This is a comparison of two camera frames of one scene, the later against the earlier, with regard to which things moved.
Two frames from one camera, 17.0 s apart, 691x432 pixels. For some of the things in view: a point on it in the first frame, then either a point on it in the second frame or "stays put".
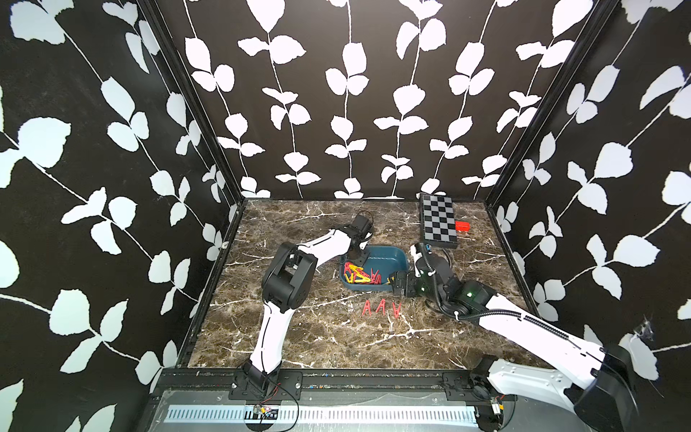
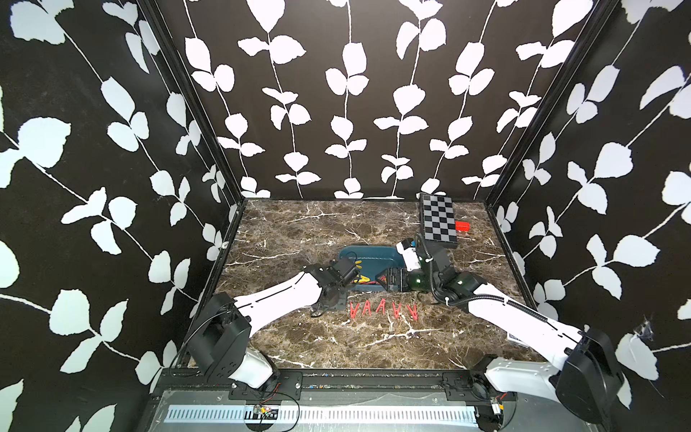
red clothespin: x=397 y=310 stays put
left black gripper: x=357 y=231 to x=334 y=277
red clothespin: x=381 y=305 stays put
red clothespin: x=367 y=307 stays put
